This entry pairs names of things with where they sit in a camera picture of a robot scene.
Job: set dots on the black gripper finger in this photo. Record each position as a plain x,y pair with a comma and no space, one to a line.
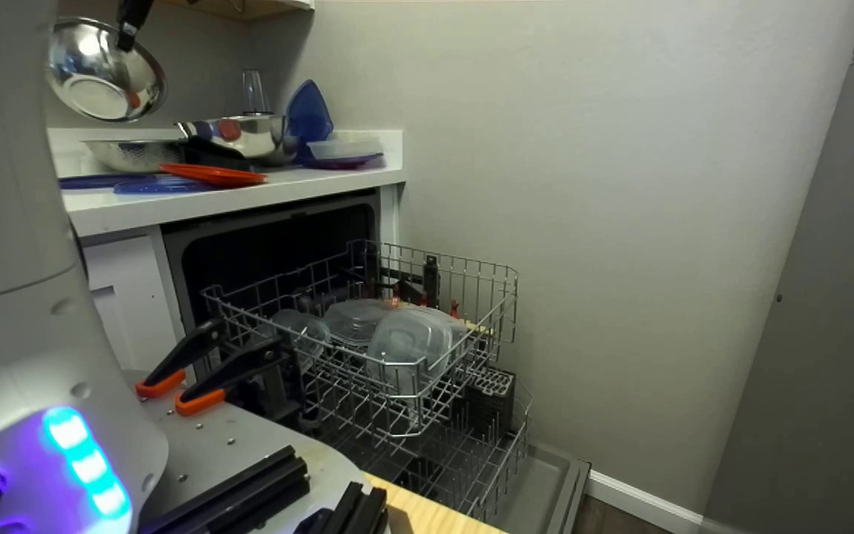
134,26

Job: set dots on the black aluminium rail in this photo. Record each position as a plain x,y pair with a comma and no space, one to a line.
238,490
354,509

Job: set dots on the grey metal base plate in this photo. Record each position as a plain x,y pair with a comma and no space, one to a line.
219,441

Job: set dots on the dark blue round lid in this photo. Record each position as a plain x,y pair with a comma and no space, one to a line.
89,181

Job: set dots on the black clamp orange tip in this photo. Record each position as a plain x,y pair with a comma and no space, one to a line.
185,361
238,373

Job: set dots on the clear container purple lid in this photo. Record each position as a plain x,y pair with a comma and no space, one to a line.
341,149

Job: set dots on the small silver bowl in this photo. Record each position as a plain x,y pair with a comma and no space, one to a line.
100,76

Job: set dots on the light blue square lid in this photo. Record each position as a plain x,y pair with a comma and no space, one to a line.
148,186

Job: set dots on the black bottle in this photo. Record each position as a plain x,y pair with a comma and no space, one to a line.
431,282

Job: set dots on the red plastic lid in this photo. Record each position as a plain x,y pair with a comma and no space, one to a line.
213,177

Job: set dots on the black container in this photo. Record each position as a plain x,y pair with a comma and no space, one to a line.
212,156

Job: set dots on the wall cabinet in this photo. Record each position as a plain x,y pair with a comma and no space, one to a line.
238,6

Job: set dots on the white base cabinet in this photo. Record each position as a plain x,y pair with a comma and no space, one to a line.
132,298

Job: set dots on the grey refrigerator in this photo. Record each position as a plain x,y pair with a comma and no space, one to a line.
822,346

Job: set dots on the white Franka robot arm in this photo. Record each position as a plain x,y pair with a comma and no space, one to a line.
11,247

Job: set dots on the dishwasher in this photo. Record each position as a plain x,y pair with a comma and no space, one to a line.
249,247

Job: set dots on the wooden board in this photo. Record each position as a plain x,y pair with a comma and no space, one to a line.
435,519

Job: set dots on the black cutlery basket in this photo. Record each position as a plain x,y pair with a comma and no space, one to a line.
490,402

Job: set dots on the clear glass cup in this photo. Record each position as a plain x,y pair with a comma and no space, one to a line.
252,89

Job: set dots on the large silver bowl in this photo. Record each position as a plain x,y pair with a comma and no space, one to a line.
243,135

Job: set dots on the clear round plastic container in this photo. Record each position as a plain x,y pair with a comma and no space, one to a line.
354,318

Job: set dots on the large blue lid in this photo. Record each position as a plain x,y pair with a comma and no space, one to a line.
309,107

